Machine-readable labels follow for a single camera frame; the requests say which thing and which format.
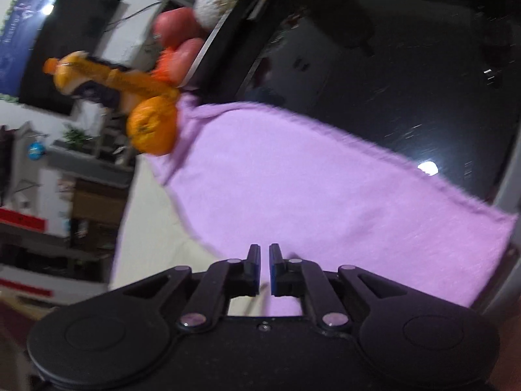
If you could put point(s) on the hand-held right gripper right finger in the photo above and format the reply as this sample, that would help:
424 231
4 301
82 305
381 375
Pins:
276 271

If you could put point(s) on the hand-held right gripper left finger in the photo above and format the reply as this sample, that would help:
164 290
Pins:
254 271

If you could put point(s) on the purple blanket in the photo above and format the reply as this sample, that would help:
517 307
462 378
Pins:
305 191

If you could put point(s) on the brown wooden cabinet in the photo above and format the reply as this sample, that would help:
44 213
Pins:
97 207

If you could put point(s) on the large orange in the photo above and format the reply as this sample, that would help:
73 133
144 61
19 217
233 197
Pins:
152 126

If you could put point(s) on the grey floor speaker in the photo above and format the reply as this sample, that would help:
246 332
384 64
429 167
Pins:
93 171

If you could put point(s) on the black fruit tray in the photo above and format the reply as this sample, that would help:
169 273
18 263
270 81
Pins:
228 61

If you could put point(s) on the orange net bag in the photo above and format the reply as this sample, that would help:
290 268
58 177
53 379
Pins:
165 69

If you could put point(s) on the green potted plant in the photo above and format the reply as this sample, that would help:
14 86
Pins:
77 138

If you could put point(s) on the pale red apple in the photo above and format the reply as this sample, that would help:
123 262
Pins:
187 59

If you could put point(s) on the orange juice bottle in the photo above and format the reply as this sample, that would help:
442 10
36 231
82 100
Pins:
122 83

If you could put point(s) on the red paper banner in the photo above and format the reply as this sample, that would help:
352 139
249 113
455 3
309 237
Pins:
22 220
24 288

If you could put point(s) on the blue globe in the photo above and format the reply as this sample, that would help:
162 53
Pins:
36 150

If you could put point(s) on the dark red apple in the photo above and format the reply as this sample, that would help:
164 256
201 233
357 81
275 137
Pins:
177 26

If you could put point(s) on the foam net wrapped fruit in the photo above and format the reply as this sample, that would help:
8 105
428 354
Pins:
215 4

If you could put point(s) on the black television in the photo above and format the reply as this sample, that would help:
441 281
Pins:
69 49

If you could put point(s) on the blue wall poster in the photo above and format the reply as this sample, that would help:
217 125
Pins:
20 49

